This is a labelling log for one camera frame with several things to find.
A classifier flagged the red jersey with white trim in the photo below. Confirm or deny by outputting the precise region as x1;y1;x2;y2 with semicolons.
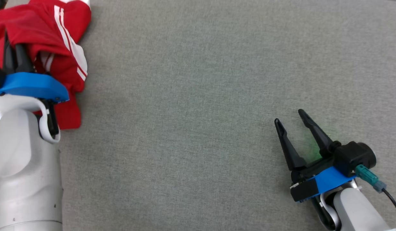
0;0;92;94

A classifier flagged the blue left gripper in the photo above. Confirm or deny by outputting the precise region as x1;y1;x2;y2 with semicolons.
0;30;70;104

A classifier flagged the black cable with teal plug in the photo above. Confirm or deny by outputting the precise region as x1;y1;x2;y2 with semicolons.
355;164;396;222

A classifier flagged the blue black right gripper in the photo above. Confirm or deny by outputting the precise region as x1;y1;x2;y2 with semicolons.
274;109;358;203

